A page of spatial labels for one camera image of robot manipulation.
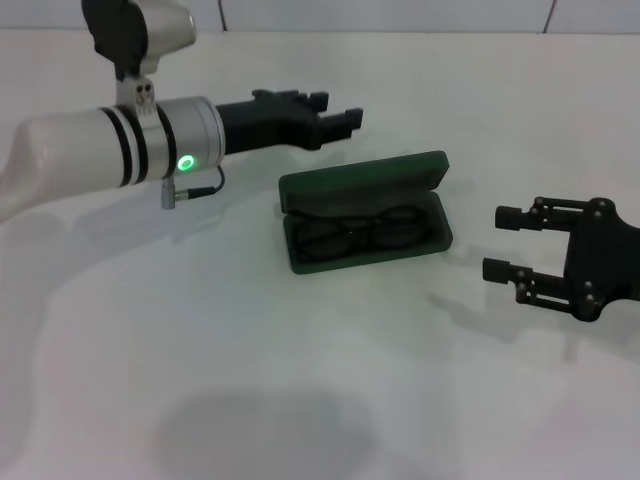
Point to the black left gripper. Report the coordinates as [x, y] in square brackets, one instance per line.
[265, 122]

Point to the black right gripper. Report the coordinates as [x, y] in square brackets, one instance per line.
[600, 265]

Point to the black round glasses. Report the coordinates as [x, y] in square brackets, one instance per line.
[350, 232]

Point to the green glasses case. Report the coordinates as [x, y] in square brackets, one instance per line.
[360, 175]

